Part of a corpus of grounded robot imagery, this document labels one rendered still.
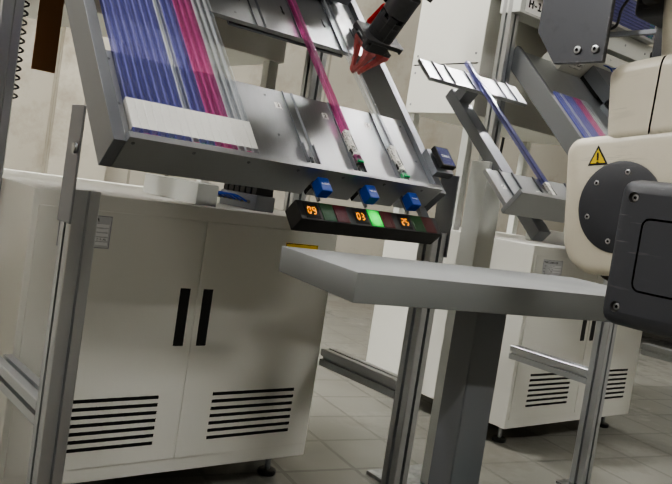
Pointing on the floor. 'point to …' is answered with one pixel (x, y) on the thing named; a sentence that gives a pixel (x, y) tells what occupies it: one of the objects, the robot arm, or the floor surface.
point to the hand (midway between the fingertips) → (356, 69)
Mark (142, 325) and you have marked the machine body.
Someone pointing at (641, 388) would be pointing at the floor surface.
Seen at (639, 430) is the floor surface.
